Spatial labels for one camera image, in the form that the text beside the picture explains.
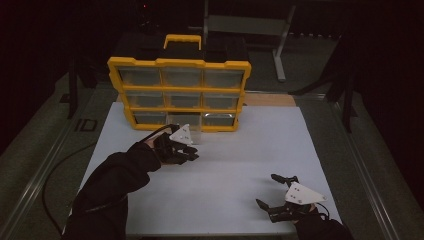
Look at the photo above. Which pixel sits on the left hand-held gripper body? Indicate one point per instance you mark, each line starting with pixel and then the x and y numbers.
pixel 181 135

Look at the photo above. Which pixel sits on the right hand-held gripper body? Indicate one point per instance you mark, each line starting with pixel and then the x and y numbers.
pixel 301 195

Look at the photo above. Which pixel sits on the clear pulled-out organizer drawer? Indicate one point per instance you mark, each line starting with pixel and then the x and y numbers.
pixel 196 128

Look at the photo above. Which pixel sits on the yellow black drawer organizer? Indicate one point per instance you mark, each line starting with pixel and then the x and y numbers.
pixel 180 62

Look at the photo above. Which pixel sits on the person's right hand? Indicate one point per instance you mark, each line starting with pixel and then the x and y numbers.
pixel 308 216

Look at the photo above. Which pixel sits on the person's left hand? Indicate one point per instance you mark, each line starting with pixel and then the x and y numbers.
pixel 161 150

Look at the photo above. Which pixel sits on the set of clear plastic drawers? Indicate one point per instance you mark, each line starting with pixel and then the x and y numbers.
pixel 141 77

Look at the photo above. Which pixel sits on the black tripod stand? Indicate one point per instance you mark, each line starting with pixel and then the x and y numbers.
pixel 346 96

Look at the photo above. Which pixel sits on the grey metal stand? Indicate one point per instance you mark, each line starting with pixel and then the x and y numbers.
pixel 248 25

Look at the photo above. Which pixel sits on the aluminium rail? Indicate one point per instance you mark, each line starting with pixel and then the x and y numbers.
pixel 363 173
pixel 40 173

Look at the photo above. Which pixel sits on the slim black stand post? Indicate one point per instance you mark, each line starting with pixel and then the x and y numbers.
pixel 72 90

